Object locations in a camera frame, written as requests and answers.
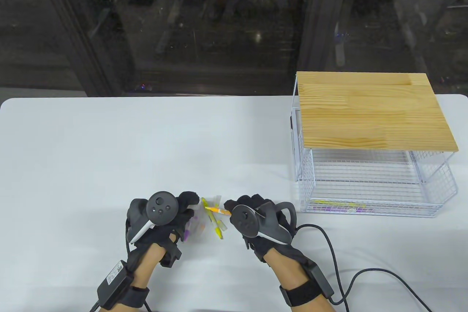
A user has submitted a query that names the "person's right hand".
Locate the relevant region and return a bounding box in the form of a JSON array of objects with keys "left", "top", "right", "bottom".
[{"left": 224, "top": 195, "right": 319, "bottom": 266}]

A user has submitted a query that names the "purple double-ended highlighter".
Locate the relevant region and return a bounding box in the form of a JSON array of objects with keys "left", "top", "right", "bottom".
[
  {"left": 319, "top": 206, "right": 374, "bottom": 214},
  {"left": 183, "top": 217, "right": 200, "bottom": 243}
]

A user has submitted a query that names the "cluster of clear highlighter caps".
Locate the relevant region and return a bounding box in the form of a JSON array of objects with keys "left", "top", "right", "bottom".
[{"left": 190, "top": 195, "right": 228, "bottom": 237}]

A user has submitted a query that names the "light wooden board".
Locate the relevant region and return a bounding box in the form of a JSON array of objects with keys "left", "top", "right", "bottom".
[{"left": 295, "top": 72, "right": 459, "bottom": 151}]

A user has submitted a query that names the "black cable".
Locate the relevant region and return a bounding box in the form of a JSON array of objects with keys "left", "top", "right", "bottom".
[
  {"left": 91, "top": 299, "right": 153, "bottom": 312},
  {"left": 296, "top": 224, "right": 434, "bottom": 312}
]

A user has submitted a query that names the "person's left forearm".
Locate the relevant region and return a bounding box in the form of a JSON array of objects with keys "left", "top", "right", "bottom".
[{"left": 93, "top": 244, "right": 166, "bottom": 312}]

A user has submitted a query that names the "white wire drawer rack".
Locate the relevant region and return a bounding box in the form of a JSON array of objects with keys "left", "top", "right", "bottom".
[{"left": 291, "top": 72, "right": 458, "bottom": 218}]

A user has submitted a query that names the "person's right forearm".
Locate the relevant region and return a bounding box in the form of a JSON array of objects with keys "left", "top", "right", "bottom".
[{"left": 265, "top": 246, "right": 337, "bottom": 312}]

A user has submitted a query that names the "black wrist strap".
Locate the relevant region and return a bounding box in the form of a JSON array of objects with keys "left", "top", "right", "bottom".
[
  {"left": 124, "top": 286, "right": 150, "bottom": 308},
  {"left": 280, "top": 283, "right": 323, "bottom": 307}
]

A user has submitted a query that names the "yellow double-ended highlighter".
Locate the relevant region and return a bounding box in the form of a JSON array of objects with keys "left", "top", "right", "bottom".
[
  {"left": 202, "top": 198, "right": 223, "bottom": 240},
  {"left": 316, "top": 200, "right": 366, "bottom": 206}
]

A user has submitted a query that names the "dark window frame post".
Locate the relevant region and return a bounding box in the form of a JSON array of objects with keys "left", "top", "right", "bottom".
[
  {"left": 31, "top": 0, "right": 136, "bottom": 97},
  {"left": 296, "top": 0, "right": 351, "bottom": 73}
]

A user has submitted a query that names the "person's left hand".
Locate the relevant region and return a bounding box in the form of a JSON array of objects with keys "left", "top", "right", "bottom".
[{"left": 126, "top": 191, "right": 201, "bottom": 268}]

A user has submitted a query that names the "black and white controller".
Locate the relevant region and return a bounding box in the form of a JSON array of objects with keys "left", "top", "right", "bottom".
[
  {"left": 126, "top": 191, "right": 178, "bottom": 244},
  {"left": 230, "top": 201, "right": 297, "bottom": 245}
]

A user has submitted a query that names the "black labelled wrist camera box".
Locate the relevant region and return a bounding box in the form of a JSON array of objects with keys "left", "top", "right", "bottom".
[{"left": 97, "top": 260, "right": 134, "bottom": 309}]

